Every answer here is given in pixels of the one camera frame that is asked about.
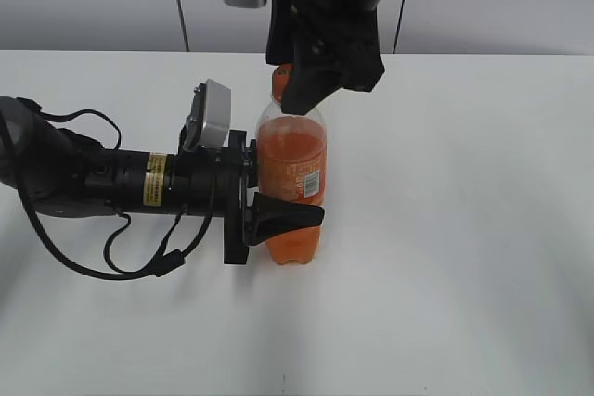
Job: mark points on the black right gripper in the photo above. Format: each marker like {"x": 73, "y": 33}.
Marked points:
{"x": 331, "y": 44}

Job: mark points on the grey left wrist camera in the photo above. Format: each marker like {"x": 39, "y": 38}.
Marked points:
{"x": 208, "y": 122}

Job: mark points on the orange bottle cap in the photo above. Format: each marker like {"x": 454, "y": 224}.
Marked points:
{"x": 280, "y": 80}

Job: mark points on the orange soda plastic bottle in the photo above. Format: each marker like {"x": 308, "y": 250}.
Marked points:
{"x": 292, "y": 155}

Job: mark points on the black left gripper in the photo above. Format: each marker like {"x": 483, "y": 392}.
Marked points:
{"x": 213, "y": 182}

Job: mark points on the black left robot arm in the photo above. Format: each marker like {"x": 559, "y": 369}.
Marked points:
{"x": 60, "y": 173}

